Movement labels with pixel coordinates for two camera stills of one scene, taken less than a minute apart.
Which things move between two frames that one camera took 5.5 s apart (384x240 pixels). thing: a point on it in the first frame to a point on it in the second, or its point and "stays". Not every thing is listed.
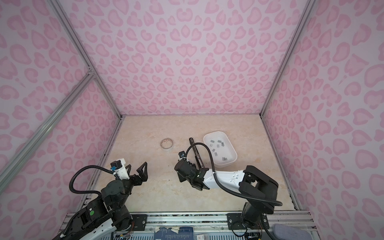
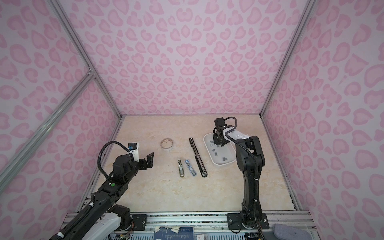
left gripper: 138,181 to 144,166
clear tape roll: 166,143 stays
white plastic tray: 223,151 stays
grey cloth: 285,232 stays
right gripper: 181,179 to 216,142
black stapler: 197,157 stays
